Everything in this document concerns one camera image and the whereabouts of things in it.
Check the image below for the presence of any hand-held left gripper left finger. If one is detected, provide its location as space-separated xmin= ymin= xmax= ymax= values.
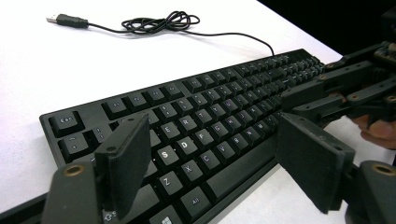
xmin=93 ymin=112 xmax=151 ymax=220

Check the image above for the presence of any black keyboard cable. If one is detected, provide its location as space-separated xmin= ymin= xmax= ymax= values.
xmin=46 ymin=10 xmax=276 ymax=57

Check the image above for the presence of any black computer keyboard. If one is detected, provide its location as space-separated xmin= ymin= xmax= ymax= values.
xmin=38 ymin=48 xmax=328 ymax=224

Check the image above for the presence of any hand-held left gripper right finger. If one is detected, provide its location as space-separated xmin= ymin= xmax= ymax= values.
xmin=275 ymin=112 xmax=357 ymax=215

